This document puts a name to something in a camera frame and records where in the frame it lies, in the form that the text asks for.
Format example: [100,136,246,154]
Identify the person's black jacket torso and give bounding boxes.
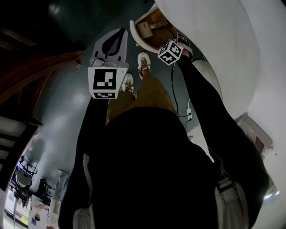
[58,107,271,229]

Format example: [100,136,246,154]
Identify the person's tan trouser legs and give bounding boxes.
[106,71,180,126]

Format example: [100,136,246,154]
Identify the person's white shoe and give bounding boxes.
[137,52,152,80]
[122,73,135,93]

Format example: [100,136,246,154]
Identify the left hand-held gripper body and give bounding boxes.
[87,57,130,99]

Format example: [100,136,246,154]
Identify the grey right shoulder strap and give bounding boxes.
[207,147,250,229]

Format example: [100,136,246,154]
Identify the white power strip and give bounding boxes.
[186,98,193,123]

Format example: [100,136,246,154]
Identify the grey shoulder strap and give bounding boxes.
[207,147,250,229]
[72,153,95,229]

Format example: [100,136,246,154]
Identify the grey office chair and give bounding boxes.
[15,171,32,188]

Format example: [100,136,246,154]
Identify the brown wooden cabinet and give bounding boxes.
[234,112,274,160]

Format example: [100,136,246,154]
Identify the white large drawer wooden inside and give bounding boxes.
[129,6,181,55]

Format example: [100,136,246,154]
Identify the person's left white shoe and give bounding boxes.
[122,73,135,93]

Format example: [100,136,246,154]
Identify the cream hair dryer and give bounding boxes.
[136,20,168,38]

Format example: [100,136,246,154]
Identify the grey left shoulder strap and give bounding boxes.
[72,153,95,229]

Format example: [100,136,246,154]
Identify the person's left forearm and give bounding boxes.
[76,96,112,161]

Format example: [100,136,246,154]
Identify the dark wooden staircase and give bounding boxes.
[0,26,87,140]

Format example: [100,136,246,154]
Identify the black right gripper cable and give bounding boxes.
[170,63,193,129]

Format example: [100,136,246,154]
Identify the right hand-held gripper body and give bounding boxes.
[157,40,194,66]

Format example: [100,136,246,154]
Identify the person's right white shoe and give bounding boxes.
[137,52,152,80]

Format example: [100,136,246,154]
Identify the person's right forearm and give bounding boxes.
[176,51,226,144]

